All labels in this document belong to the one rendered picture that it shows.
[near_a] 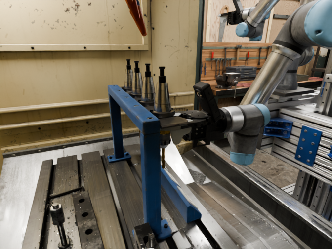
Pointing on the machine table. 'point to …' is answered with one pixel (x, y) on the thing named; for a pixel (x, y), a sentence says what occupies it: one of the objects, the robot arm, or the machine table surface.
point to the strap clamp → (145, 237)
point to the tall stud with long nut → (59, 217)
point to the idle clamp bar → (92, 226)
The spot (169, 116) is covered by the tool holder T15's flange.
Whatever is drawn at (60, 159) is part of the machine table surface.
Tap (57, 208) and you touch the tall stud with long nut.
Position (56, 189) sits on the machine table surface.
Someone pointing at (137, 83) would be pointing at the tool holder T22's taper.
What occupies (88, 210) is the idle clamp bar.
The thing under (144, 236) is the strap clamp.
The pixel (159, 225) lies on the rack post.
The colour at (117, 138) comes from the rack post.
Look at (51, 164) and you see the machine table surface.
